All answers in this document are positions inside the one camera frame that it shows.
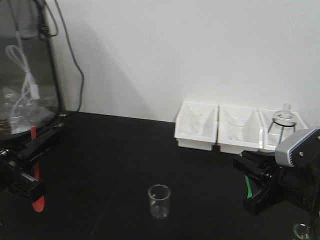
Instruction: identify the left white plastic bin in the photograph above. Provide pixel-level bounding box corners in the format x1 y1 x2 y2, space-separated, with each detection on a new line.
174 101 219 151

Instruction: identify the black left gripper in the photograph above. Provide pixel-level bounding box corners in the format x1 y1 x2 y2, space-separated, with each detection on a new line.
0 128 59 202

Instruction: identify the red plastic spoon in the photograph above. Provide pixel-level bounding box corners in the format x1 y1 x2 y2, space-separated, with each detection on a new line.
30 125 45 213

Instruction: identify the glass beaker in left bin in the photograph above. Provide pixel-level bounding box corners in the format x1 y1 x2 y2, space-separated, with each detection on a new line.
184 107 204 135

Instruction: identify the middle white plastic bin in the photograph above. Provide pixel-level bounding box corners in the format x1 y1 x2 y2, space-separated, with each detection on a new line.
217 105 264 155

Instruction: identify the white plastic bin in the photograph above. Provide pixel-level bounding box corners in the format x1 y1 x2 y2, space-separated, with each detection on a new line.
174 101 219 151
217 105 264 155
258 109 308 151

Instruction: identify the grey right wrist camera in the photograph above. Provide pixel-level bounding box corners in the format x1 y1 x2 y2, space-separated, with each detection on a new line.
274 128 320 168

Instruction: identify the right white plastic bin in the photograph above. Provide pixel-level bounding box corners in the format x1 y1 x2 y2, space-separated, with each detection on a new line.
258 109 308 151

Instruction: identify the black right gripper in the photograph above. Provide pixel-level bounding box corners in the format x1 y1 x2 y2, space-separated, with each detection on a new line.
233 150 319 214

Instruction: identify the tall glass beaker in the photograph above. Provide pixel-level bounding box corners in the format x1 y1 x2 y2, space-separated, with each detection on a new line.
147 184 172 220

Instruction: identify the round glass flask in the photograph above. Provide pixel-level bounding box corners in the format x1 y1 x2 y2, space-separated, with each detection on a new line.
267 103 297 144

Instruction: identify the grey hanging cable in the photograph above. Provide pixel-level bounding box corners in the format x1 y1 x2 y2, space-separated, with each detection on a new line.
53 0 85 113

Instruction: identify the small glass beaker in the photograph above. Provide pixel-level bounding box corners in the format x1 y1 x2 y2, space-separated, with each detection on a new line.
293 223 313 240

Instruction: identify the white usb cable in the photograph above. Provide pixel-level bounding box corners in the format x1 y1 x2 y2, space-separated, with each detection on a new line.
5 29 41 126

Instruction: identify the black wire tripod stand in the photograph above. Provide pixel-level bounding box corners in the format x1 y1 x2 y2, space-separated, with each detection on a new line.
267 117 297 145

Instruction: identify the green plastic spoon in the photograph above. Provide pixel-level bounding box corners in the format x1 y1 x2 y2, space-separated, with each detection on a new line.
239 151 253 200

